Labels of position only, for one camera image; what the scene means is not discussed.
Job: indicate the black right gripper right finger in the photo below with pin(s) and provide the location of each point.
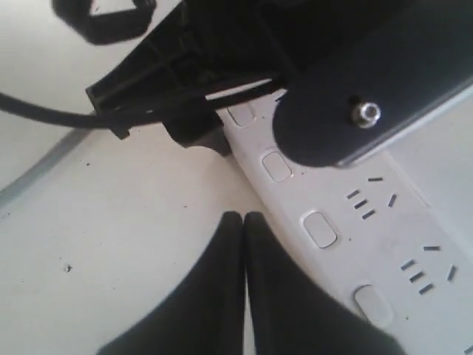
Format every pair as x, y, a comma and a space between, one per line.
290, 313

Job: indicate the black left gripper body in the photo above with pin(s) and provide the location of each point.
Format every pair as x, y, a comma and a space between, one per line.
204, 56

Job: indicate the white five-outlet power strip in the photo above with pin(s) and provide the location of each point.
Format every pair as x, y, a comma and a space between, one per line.
389, 237

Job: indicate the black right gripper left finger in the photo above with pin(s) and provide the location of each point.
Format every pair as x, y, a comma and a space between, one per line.
205, 313

